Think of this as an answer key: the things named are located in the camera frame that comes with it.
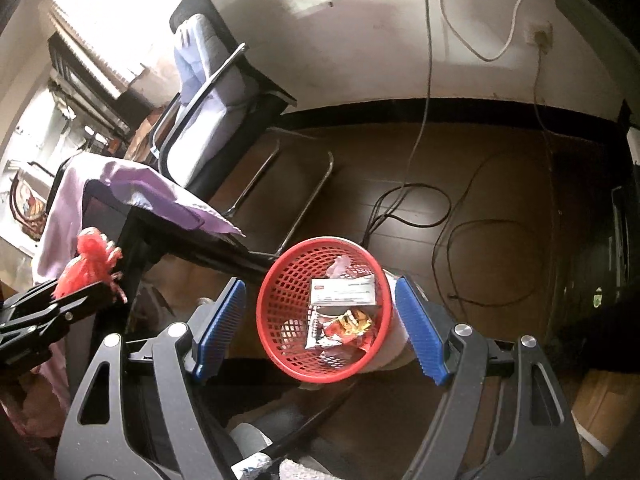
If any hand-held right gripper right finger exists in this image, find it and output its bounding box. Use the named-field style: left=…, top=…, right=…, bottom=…
left=394, top=275, right=586, bottom=480

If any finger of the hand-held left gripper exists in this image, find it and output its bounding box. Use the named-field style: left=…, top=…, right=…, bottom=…
left=0, top=279, right=63, bottom=313
left=0, top=282, right=112, bottom=367

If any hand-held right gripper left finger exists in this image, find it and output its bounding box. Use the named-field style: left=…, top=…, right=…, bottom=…
left=54, top=276, right=248, bottom=480

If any colourful snack wrapper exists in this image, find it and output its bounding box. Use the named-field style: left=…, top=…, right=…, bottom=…
left=305, top=307, right=373, bottom=351

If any red mesh waste basket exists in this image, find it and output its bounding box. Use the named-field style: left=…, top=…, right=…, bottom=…
left=256, top=236, right=393, bottom=386

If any white card packet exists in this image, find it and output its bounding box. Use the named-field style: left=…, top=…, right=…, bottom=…
left=309, top=275, right=377, bottom=307

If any clear pink wrapper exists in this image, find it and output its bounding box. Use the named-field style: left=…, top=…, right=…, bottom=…
left=326, top=255, right=352, bottom=279

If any red printed picture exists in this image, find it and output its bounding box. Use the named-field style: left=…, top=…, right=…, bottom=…
left=7, top=167, right=52, bottom=239

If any silver foil wrapper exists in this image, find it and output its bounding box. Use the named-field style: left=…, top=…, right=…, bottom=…
left=235, top=452, right=273, bottom=480

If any cardboard box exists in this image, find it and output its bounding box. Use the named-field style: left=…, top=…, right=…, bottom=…
left=570, top=367, right=640, bottom=466

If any black metal rack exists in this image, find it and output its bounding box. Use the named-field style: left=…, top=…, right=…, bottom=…
left=47, top=35, right=153, bottom=153

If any looped black floor cable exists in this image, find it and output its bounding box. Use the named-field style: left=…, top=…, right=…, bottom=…
left=432, top=150, right=553, bottom=308

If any thin grey hanging cable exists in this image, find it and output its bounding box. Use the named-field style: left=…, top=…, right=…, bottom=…
left=406, top=0, right=433, bottom=188

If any wall socket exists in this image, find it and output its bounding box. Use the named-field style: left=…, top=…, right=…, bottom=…
left=525, top=22, right=554, bottom=49

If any white cable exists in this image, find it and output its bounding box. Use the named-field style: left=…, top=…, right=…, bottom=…
left=432, top=0, right=532, bottom=62

